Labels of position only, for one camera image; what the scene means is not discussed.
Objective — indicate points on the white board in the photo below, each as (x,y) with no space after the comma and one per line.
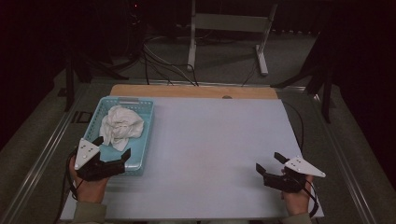
(218,155)

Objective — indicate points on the white cloth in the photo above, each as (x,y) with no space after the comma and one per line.
(120,126)

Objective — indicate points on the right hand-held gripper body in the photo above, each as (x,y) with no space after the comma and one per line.
(292,174)

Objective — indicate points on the black tripod stand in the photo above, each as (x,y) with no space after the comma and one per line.
(320,77)
(81,71)

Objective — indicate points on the wooden table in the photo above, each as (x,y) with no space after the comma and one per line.
(193,91)

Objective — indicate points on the light blue plastic basket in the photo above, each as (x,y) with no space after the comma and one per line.
(121,133)

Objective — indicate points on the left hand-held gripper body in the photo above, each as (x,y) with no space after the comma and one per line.
(93,165)

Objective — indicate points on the person's right hand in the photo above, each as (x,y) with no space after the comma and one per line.
(297,199)

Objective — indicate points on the person's left hand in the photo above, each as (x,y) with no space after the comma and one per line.
(88,186)

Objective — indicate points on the white metal stand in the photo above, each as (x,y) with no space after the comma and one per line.
(230,25)

